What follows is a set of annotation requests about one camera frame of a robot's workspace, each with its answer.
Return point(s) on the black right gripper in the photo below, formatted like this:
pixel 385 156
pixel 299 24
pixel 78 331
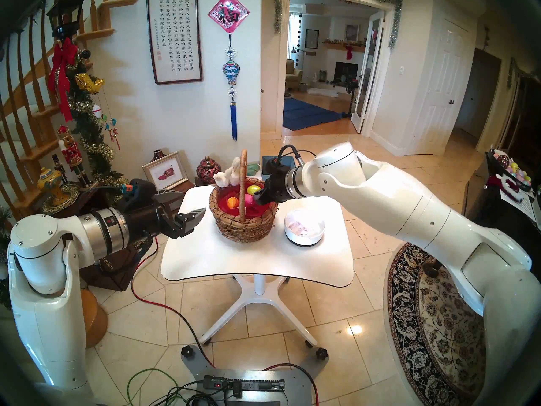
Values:
pixel 278 188

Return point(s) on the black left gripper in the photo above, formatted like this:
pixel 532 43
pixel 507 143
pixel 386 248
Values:
pixel 148 219

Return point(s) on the shiny green easter egg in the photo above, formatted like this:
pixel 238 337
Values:
pixel 253 190

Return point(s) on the pink easter egg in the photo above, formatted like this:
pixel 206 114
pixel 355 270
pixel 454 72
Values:
pixel 249 199

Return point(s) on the yellow easter egg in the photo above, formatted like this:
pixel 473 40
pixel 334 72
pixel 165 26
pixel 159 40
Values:
pixel 232 202

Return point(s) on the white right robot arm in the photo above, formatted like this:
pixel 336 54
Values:
pixel 401 202

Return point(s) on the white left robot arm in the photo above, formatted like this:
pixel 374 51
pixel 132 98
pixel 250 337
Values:
pixel 46 325

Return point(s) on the red mesh basket lining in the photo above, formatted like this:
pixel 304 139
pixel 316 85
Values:
pixel 224 212

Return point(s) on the red decorated egg ornament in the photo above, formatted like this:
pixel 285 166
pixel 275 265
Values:
pixel 502 160

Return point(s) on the green folded cloth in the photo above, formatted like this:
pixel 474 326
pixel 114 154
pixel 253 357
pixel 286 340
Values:
pixel 254 169

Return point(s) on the white framed picture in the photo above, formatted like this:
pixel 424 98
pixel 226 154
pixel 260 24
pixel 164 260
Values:
pixel 165 170

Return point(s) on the white plush bunny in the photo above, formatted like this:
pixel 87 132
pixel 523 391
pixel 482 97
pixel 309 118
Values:
pixel 224 179

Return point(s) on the red cloisonne jar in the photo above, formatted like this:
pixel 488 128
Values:
pixel 208 170

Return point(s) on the small dark vase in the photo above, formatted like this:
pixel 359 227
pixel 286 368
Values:
pixel 157 154

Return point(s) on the white bowl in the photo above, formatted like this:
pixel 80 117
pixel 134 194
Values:
pixel 304 236

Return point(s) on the blue floor rug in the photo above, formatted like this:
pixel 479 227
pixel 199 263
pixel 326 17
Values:
pixel 302 113

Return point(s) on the ornate brass round tray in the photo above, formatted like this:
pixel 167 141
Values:
pixel 69 200

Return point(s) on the green christmas garland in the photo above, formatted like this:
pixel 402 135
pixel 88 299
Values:
pixel 88 130

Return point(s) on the red nutcracker figure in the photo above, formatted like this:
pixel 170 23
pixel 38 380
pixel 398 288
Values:
pixel 72 153

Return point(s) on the yellow armchair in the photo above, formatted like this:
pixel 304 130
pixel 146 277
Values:
pixel 293 74

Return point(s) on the blue tassel vase ornament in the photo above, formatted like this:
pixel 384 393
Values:
pixel 231 73

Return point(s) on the small black nutcracker figure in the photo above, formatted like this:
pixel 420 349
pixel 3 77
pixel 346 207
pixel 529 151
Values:
pixel 58 166

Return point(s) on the yellow ornate vase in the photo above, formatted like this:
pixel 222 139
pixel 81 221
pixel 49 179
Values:
pixel 50 182

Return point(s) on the black floor fan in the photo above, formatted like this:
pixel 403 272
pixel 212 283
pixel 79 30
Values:
pixel 352 86

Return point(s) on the round wooden stool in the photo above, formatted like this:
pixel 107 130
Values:
pixel 95 320

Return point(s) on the black fireplace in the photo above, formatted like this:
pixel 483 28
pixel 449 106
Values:
pixel 344 73

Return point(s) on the gold foil ornament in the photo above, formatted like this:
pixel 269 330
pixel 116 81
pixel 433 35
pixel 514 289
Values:
pixel 88 83

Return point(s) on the glass french door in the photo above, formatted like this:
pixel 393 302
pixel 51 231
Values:
pixel 367 71

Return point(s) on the red christmas stocking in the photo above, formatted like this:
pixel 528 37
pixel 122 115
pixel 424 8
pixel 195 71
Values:
pixel 349 52

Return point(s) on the framed calligraphy scroll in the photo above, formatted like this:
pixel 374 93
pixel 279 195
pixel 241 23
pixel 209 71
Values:
pixel 174 33

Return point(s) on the red diamond fu decoration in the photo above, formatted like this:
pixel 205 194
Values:
pixel 228 14

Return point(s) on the gold framed painting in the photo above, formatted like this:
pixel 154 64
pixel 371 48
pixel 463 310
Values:
pixel 351 32

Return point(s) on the black power strip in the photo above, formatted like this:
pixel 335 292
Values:
pixel 249 384

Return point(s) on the red ribbon bow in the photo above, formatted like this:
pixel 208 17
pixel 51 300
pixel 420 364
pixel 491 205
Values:
pixel 63 56

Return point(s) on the wooden staircase railing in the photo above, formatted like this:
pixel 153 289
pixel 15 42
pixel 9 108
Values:
pixel 101 32

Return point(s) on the patterned oriental rug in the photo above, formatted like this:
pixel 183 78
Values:
pixel 405 325

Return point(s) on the white panel door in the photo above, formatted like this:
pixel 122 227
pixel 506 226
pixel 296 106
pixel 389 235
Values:
pixel 439 92

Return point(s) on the silver green tinsel garland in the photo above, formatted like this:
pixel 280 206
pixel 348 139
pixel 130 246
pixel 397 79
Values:
pixel 394 24

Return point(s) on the black lantern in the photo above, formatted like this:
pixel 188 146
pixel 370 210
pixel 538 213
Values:
pixel 67 16

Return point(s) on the red santa hat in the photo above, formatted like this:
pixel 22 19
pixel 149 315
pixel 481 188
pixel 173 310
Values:
pixel 494 182

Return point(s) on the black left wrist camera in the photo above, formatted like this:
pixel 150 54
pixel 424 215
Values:
pixel 141 189

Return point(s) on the white pedestal table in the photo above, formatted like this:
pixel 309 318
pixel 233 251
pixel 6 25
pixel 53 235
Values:
pixel 253 257

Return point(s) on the black framed wall picture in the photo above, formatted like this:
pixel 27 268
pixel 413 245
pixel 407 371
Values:
pixel 312 39

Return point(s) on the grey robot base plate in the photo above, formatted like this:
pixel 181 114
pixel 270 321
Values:
pixel 296 388

